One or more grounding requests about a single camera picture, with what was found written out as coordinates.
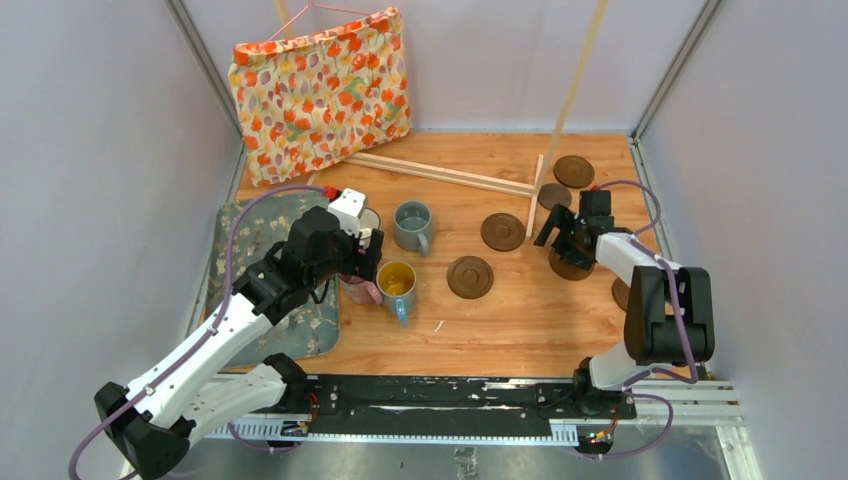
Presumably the small dark brown coaster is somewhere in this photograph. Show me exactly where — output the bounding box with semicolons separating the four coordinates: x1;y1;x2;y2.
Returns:
537;183;572;210

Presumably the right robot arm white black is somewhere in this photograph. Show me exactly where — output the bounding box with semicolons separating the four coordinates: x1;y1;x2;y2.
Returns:
534;188;715;418

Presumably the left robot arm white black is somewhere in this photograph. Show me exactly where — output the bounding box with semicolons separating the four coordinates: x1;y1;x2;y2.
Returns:
95;201;383;479

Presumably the pink mug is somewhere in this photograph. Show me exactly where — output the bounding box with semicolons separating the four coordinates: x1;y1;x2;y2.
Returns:
338;275;383;305

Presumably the white grey mug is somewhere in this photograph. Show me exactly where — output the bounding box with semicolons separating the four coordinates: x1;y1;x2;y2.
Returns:
359;208;381;239

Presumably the blue mug yellow inside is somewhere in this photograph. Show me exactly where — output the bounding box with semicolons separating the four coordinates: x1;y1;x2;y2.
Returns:
376;260;417;327

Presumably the floral grey tray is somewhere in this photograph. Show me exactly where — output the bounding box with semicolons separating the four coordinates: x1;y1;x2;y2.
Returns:
203;191;340;369

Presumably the floral orange fabric bag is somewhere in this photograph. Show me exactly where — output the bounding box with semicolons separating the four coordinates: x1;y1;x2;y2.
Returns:
228;7;412;187

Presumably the wooden rack frame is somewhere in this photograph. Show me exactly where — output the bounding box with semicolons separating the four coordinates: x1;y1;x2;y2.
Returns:
274;0;609;240

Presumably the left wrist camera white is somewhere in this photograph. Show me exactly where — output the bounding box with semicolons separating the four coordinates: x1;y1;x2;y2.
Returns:
327;188;367;237

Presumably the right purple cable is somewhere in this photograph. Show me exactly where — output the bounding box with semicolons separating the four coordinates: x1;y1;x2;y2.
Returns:
576;180;701;462

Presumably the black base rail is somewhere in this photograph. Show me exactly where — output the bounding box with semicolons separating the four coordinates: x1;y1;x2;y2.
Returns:
234;374;636;445

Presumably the pink wire hanger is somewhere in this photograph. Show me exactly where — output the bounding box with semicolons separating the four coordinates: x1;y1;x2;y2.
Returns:
264;0;371;44

